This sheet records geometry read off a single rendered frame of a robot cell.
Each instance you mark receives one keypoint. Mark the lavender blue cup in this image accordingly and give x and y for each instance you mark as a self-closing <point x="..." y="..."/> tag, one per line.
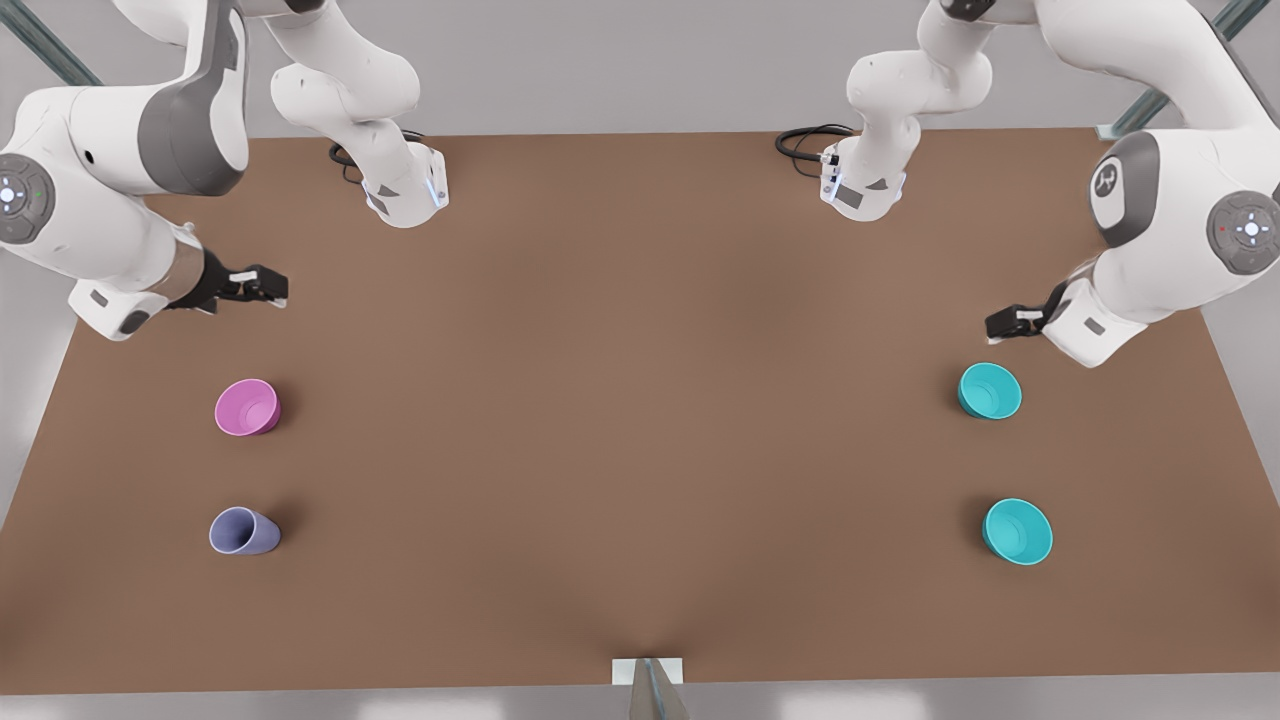
<point x="243" y="531"/>

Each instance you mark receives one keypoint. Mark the silver frame post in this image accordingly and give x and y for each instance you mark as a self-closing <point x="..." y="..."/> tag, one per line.
<point x="1170" y="85"/>
<point x="50" y="45"/>
<point x="652" y="690"/>

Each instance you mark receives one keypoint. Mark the teal bowl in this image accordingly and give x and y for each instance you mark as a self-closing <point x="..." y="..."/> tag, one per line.
<point x="990" y="390"/>
<point x="1017" y="532"/>

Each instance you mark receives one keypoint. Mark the pink bowl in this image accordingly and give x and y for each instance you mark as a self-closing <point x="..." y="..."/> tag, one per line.
<point x="247" y="407"/>

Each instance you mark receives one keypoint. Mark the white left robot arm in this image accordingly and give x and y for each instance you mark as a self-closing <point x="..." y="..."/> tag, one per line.
<point x="1180" y="190"/>

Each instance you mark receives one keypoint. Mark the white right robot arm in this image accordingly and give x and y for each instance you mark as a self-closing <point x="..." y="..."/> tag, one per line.
<point x="100" y="150"/>

